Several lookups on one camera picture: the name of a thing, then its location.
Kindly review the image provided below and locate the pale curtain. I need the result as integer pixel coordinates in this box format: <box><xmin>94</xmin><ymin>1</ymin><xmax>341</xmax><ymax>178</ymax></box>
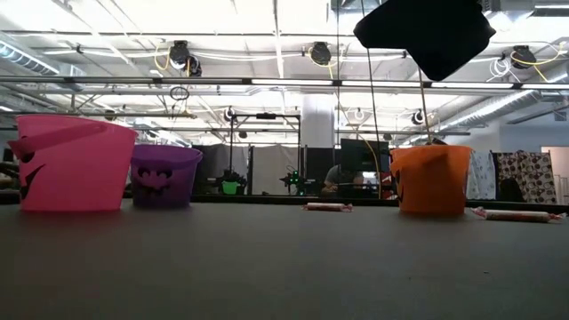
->
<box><xmin>251</xmin><ymin>145</ymin><xmax>300</xmax><ymax>196</ymax></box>

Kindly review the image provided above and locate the silver ventilation duct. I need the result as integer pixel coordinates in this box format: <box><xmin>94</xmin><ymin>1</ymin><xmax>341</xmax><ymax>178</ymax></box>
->
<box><xmin>444</xmin><ymin>86</ymin><xmax>569</xmax><ymax>131</ymax></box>
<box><xmin>0</xmin><ymin>42</ymin><xmax>86</xmax><ymax>92</ymax></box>

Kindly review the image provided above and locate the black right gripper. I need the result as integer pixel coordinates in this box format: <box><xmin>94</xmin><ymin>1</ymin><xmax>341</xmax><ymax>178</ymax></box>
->
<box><xmin>353</xmin><ymin>0</ymin><xmax>497</xmax><ymax>82</ymax></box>

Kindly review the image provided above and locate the white pillar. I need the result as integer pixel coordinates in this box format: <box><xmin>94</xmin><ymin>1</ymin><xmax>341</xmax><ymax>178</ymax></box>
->
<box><xmin>301</xmin><ymin>92</ymin><xmax>335</xmax><ymax>148</ymax></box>

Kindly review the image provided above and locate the black hanging cable loop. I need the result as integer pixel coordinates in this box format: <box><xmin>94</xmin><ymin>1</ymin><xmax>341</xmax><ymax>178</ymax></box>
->
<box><xmin>168</xmin><ymin>85</ymin><xmax>191</xmax><ymax>102</ymax></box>

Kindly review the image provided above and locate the black partition panel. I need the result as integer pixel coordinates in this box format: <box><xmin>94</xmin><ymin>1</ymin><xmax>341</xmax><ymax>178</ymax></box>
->
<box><xmin>305</xmin><ymin>139</ymin><xmax>393</xmax><ymax>196</ymax></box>

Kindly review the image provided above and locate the grey curtain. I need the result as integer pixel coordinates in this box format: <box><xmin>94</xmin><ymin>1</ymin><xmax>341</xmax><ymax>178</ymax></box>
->
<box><xmin>191</xmin><ymin>144</ymin><xmax>250</xmax><ymax>196</ymax></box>

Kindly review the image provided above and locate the black office chair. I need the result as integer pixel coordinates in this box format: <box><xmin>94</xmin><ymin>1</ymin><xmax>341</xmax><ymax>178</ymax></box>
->
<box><xmin>498</xmin><ymin>177</ymin><xmax>526</xmax><ymax>204</ymax></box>

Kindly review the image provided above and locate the pink plastic halloween bucket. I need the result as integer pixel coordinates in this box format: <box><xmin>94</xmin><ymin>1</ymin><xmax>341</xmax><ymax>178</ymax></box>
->
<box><xmin>7</xmin><ymin>114</ymin><xmax>139</xmax><ymax>212</ymax></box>

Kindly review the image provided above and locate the orange plastic halloween bucket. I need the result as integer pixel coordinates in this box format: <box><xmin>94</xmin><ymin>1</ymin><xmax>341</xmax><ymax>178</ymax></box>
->
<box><xmin>389</xmin><ymin>144</ymin><xmax>473</xmax><ymax>217</ymax></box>

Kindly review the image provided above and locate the patterned hanging cloth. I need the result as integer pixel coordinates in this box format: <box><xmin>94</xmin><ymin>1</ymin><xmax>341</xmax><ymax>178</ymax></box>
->
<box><xmin>495</xmin><ymin>150</ymin><xmax>557</xmax><ymax>204</ymax></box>

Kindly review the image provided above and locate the thin hanging cord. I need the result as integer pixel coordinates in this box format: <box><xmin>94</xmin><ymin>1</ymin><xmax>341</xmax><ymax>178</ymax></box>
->
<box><xmin>359</xmin><ymin>0</ymin><xmax>382</xmax><ymax>148</ymax></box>
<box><xmin>417</xmin><ymin>66</ymin><xmax>433</xmax><ymax>147</ymax></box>
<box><xmin>335</xmin><ymin>0</ymin><xmax>342</xmax><ymax>148</ymax></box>

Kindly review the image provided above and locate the white hanging cloth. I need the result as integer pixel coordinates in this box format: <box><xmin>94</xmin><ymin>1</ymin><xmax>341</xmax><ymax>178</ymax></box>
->
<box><xmin>466</xmin><ymin>149</ymin><xmax>497</xmax><ymax>201</ymax></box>

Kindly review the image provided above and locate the purple plastic halloween bucket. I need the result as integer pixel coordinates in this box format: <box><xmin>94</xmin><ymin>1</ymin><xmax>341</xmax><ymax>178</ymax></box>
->
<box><xmin>130</xmin><ymin>144</ymin><xmax>204</xmax><ymax>209</ymax></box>

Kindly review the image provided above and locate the black metal frame rig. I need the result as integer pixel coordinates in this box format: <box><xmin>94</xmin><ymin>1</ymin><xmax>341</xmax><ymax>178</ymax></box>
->
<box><xmin>228</xmin><ymin>113</ymin><xmax>304</xmax><ymax>196</ymax></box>

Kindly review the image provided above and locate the white Smarties candy roll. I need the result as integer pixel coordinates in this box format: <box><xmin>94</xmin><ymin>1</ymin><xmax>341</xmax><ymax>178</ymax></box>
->
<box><xmin>301</xmin><ymin>202</ymin><xmax>355</xmax><ymax>213</ymax></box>
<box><xmin>470</xmin><ymin>206</ymin><xmax>566</xmax><ymax>224</ymax></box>

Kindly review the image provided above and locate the white coiled cable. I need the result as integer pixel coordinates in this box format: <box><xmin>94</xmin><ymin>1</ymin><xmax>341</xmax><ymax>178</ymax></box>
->
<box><xmin>487</xmin><ymin>56</ymin><xmax>513</xmax><ymax>83</ymax></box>

